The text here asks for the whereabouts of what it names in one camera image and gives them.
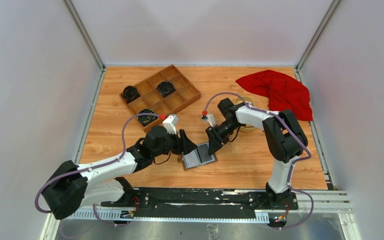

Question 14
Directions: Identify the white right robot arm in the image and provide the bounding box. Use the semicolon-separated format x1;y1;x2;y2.
201;98;309;209

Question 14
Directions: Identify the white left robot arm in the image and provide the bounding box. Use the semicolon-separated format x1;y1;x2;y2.
34;125;198;220

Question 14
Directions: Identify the aluminium table edge rail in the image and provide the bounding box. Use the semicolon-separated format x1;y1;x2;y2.
68;66;107;164

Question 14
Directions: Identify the beige oval tray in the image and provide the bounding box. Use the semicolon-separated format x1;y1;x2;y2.
233;96;256;132

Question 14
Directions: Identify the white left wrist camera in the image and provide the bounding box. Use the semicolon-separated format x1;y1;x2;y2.
162;114;179;135

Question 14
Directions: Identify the black coiled cable lower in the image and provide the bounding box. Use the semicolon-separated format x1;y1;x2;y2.
137;108;160;127

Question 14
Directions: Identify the brown leather card holder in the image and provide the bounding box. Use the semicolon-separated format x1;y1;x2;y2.
177;142;218;171

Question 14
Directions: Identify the red cloth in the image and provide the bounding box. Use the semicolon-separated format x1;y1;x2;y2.
235;70;314;122

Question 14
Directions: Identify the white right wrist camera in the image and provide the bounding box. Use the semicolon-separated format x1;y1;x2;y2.
201;110;217;127

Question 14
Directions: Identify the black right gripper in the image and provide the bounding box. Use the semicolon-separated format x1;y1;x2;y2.
206;120;243;156

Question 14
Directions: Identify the white credit card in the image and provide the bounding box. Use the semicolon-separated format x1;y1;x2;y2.
182;149;201;169

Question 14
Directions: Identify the right aluminium corner post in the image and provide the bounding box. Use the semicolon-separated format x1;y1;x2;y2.
295;0;343;71

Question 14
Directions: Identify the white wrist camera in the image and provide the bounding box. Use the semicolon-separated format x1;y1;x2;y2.
201;110;217;127
162;114;179;135

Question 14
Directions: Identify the left aluminium corner post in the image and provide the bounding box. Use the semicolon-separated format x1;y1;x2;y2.
62;0;106;70

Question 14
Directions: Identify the slotted cable duct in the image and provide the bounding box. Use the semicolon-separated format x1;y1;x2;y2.
69;209;270;224

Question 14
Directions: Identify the black coiled cable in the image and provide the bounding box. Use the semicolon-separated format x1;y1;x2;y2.
156;80;176;98
137;108;160;127
122;85;142;103

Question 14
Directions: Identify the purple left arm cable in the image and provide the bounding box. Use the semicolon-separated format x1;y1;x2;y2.
34;112;166;228

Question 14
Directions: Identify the black coiled cable upper left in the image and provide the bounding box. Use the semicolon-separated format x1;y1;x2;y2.
122;85;142;103

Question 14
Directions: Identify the black credit card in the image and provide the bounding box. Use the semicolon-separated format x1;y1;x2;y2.
197;142;216;165

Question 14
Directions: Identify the aluminium corner post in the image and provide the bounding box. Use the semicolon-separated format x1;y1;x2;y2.
295;0;343;71
62;0;106;70

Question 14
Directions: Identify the black coiled cable upper right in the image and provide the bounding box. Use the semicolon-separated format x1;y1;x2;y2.
156;80;176;98

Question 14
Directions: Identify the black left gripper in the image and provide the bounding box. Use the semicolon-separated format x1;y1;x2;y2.
152;128;197;158

